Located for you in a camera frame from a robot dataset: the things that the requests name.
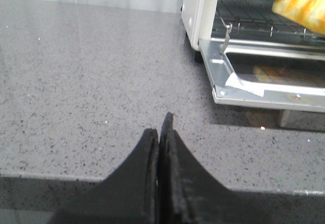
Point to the white Toshiba toaster oven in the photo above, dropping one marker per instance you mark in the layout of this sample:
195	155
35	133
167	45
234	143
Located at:
198	13

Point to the yellow striped bread roll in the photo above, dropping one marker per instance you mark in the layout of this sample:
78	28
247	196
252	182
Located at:
307	13

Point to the metal wire oven rack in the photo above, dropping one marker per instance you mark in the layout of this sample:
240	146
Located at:
254	19

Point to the glass oven door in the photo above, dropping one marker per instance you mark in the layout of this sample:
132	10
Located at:
265	75

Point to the grey door handle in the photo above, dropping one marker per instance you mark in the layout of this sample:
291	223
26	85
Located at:
300	120

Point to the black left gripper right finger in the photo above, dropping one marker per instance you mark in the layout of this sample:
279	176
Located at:
189	194

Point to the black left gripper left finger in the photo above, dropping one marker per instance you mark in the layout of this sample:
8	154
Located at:
128	195

